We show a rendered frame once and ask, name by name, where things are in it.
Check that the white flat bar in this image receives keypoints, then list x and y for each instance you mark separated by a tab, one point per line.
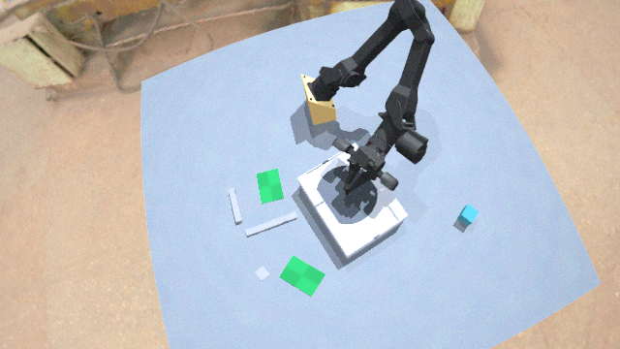
270	224

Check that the grey round disc with small hole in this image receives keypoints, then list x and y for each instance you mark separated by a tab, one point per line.
347	209

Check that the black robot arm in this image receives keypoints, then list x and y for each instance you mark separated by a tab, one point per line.
403	98

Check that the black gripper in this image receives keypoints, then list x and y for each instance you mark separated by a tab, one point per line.
386	179

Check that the grey rectangular bar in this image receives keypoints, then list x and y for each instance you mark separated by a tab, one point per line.
235	206

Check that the teal cube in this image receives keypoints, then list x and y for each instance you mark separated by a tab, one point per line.
468	215

